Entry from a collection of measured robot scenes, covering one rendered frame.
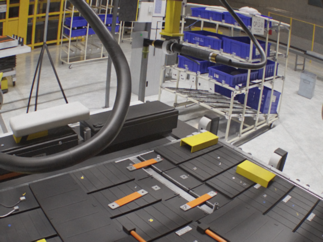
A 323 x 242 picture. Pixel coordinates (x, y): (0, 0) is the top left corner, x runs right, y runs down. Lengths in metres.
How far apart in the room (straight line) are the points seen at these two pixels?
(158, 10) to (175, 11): 3.43
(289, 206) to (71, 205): 0.74
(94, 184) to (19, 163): 0.56
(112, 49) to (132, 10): 2.88
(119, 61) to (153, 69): 4.27
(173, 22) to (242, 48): 2.11
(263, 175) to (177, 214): 0.39
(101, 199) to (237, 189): 0.47
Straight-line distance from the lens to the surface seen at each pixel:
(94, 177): 1.08
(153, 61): 4.86
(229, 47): 3.56
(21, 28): 10.47
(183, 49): 1.38
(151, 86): 4.98
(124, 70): 0.62
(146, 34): 3.78
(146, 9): 3.62
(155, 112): 1.35
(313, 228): 1.02
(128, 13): 3.49
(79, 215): 0.89
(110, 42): 0.65
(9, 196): 1.01
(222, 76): 3.46
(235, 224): 0.92
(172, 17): 1.41
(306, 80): 7.07
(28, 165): 0.51
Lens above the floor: 1.60
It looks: 24 degrees down
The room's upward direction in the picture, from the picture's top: 5 degrees clockwise
